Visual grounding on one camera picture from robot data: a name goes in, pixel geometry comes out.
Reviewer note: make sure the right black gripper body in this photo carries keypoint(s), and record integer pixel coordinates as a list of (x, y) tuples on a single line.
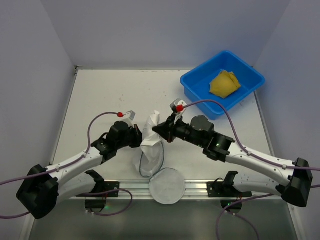
[(169, 130)]

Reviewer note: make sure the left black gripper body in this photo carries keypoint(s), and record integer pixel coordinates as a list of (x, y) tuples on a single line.
[(137, 136)]

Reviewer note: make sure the white bra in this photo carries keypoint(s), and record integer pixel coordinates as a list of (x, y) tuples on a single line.
[(151, 144)]

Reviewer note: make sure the yellow bra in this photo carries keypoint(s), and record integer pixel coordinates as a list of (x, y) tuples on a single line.
[(224, 84)]

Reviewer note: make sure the white mesh laundry bag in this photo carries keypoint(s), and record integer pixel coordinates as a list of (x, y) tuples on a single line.
[(166, 185)]

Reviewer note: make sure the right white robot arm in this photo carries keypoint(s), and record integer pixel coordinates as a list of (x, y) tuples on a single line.
[(290, 180)]

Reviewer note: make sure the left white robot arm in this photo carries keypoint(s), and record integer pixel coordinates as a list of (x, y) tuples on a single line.
[(45, 187)]

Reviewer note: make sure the blue plastic tub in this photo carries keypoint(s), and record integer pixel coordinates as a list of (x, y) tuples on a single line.
[(196, 82)]

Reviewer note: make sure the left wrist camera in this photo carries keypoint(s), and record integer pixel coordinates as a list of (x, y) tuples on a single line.
[(128, 118)]

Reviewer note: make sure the aluminium mounting rail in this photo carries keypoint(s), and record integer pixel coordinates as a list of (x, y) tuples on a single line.
[(194, 190)]

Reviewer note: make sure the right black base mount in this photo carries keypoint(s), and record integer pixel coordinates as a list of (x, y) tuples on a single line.
[(224, 188)]

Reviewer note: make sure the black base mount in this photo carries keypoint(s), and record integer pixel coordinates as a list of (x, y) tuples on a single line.
[(224, 188), (100, 185)]

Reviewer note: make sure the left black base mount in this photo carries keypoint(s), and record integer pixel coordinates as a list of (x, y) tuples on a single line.
[(100, 185)]

